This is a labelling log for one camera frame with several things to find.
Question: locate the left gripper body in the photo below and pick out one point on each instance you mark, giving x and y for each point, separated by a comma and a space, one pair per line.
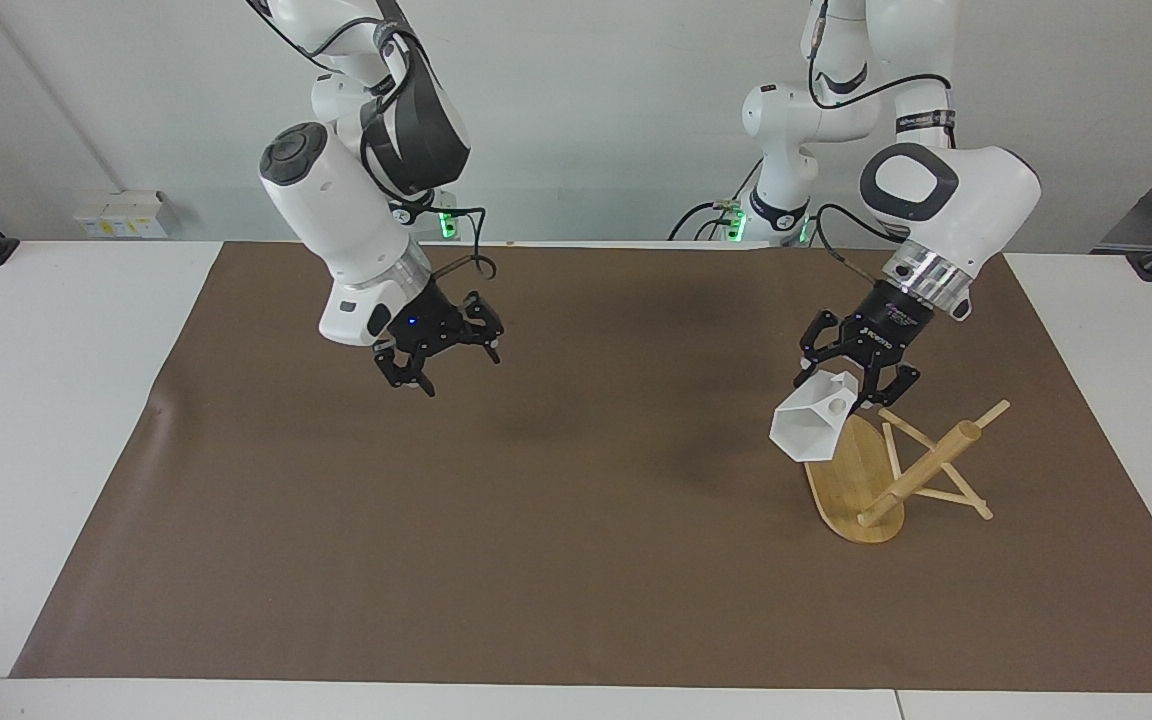
888, 322

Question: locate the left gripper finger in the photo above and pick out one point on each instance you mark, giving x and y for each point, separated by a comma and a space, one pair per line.
891, 385
820, 345

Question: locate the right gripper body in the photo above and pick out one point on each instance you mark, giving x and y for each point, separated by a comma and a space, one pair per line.
428, 318

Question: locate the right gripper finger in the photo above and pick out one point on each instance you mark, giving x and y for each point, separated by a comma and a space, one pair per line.
482, 325
408, 368

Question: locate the white angular cup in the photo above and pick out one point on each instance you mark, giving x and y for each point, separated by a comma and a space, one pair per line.
811, 425

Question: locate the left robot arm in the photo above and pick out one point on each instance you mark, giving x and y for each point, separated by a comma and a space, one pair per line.
976, 195

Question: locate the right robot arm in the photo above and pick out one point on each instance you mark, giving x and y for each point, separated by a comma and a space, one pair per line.
336, 205

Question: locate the wooden cup rack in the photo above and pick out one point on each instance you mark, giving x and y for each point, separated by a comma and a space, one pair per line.
866, 490

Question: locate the white wall socket box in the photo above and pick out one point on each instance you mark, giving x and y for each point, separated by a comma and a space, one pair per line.
123, 215

